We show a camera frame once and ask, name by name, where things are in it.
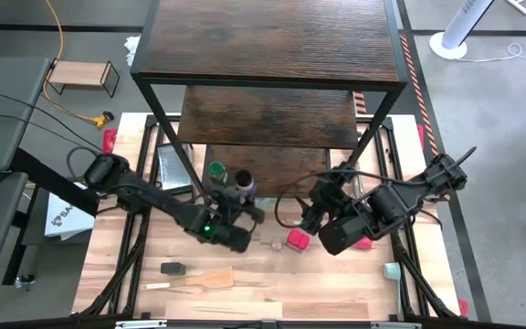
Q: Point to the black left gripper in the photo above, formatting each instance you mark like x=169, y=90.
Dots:
x=240, y=214

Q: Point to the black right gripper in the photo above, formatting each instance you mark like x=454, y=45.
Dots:
x=336, y=196

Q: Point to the tall purple-label spice bottle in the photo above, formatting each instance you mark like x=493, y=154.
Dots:
x=244, y=177

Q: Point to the red spice tin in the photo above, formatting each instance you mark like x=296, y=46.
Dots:
x=298, y=240

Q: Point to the green-lid spice jar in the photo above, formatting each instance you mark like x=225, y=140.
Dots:
x=217, y=171

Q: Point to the cork-lid glass spice jar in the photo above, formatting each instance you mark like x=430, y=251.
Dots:
x=276, y=245

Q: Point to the dark green spice tin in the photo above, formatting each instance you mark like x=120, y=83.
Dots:
x=173, y=268

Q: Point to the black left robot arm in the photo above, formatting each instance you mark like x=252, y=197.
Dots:
x=153, y=201

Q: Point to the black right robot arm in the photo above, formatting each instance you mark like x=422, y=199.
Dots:
x=404, y=196

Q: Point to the black metal wooden shelf rack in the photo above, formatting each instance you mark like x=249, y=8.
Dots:
x=267, y=41

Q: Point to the small red object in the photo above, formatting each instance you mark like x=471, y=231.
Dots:
x=364, y=244

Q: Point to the black-framed metal grater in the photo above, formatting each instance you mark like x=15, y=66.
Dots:
x=171, y=169

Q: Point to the wide-blade wooden spatula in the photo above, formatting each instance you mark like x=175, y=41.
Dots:
x=219, y=278

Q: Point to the pale mint square scoop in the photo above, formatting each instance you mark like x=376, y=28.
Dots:
x=392, y=271

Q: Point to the orange black hazard tape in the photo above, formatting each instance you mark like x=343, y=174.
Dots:
x=420, y=105
x=360, y=102

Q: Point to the red table clamp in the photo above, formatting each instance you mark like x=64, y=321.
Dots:
x=110, y=141
x=462, y=307
x=421, y=136

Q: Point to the black diagonal bar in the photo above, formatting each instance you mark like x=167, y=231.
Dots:
x=48, y=180

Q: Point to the caster wheel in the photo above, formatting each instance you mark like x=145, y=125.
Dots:
x=24, y=283

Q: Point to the white tower fan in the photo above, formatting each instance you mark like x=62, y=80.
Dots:
x=466, y=18

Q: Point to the white plastic piece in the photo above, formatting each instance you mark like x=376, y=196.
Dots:
x=518, y=7

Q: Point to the black aluminium rig frame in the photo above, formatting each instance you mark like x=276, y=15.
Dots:
x=384, y=124

